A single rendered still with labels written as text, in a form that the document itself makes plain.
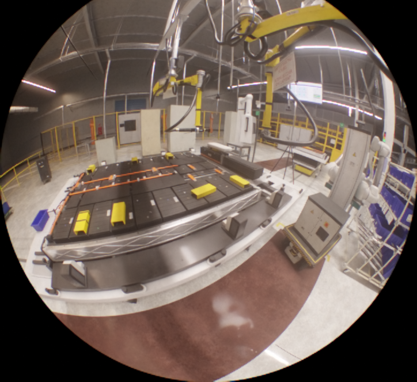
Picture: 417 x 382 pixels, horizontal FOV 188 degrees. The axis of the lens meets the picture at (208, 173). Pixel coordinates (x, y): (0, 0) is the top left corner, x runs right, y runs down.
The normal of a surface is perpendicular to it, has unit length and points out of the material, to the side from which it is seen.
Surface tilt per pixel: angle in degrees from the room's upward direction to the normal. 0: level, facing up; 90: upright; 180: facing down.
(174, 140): 90
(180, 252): 0
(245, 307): 0
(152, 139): 90
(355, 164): 90
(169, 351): 0
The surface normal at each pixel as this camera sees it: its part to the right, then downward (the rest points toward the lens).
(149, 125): 0.55, 0.36
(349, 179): -0.97, 0.04
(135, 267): 0.06, -0.92
